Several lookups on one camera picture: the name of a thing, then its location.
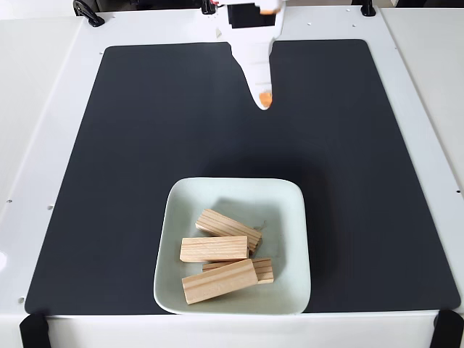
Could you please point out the grooved wooden block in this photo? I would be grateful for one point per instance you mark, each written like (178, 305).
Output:
(264, 270)
(214, 248)
(232, 226)
(217, 281)

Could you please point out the pale green square plate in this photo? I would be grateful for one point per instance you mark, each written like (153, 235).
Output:
(290, 217)

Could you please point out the black base clamp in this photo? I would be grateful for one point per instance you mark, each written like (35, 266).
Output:
(207, 6)

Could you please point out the black table clamp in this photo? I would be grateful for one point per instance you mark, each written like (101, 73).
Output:
(368, 8)
(87, 11)

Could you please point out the black rubber mat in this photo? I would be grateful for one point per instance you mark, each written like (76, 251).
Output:
(108, 181)

